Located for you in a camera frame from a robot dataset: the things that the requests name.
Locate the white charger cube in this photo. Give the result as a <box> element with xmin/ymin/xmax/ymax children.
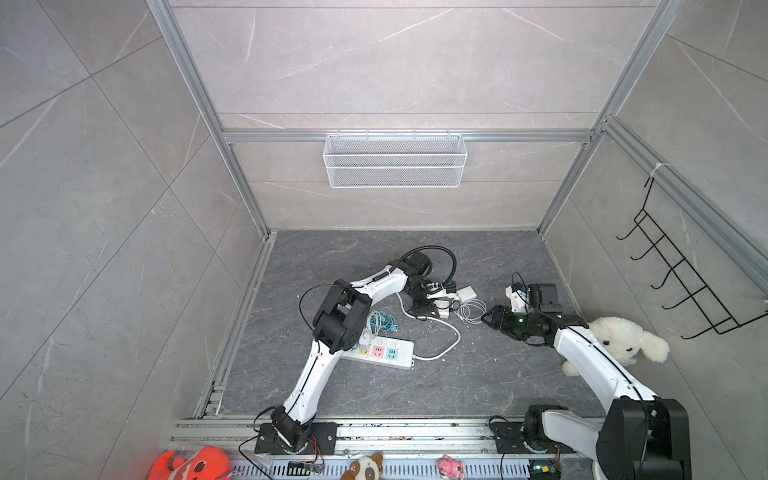
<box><xmin>358</xmin><ymin>329</ymin><xmax>375</xmax><ymax>354</ymax></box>

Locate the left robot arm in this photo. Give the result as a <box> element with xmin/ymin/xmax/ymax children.
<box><xmin>266</xmin><ymin>245</ymin><xmax>458</xmax><ymax>453</ymax></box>

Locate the brown white plush toy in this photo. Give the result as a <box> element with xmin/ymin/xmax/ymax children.
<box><xmin>341</xmin><ymin>452</ymin><xmax>383</xmax><ymax>480</ymax></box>

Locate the white plush dog toy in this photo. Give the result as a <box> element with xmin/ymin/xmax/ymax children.
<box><xmin>587</xmin><ymin>317</ymin><xmax>670</xmax><ymax>366</ymax></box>

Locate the white multicolour power strip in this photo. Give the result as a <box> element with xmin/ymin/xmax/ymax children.
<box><xmin>343</xmin><ymin>337</ymin><xmax>414</xmax><ymax>370</ymax></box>

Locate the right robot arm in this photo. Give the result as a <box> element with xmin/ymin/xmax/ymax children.
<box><xmin>481</xmin><ymin>283</ymin><xmax>692</xmax><ymax>479</ymax></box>

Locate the white wire mesh basket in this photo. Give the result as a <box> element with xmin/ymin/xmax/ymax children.
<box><xmin>323</xmin><ymin>134</ymin><xmax>468</xmax><ymax>189</ymax></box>

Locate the white power strip cord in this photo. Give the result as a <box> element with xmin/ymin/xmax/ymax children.
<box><xmin>395</xmin><ymin>292</ymin><xmax>462</xmax><ymax>362</ymax></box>

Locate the black wall hook rack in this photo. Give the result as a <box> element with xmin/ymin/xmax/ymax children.
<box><xmin>616</xmin><ymin>177</ymin><xmax>767</xmax><ymax>341</ymax></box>

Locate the teal multi-head cable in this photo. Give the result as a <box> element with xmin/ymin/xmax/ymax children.
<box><xmin>367</xmin><ymin>310</ymin><xmax>400</xmax><ymax>336</ymax></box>

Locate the pink plush toy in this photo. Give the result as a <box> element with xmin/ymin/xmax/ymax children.
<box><xmin>437</xmin><ymin>455</ymin><xmax>466</xmax><ymax>480</ymax></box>

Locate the white charger with black cable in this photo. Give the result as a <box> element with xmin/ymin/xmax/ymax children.
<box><xmin>427</xmin><ymin>289</ymin><xmax>460</xmax><ymax>320</ymax></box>

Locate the red plush toy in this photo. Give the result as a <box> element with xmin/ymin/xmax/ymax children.
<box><xmin>147</xmin><ymin>446</ymin><xmax>233</xmax><ymax>480</ymax></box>

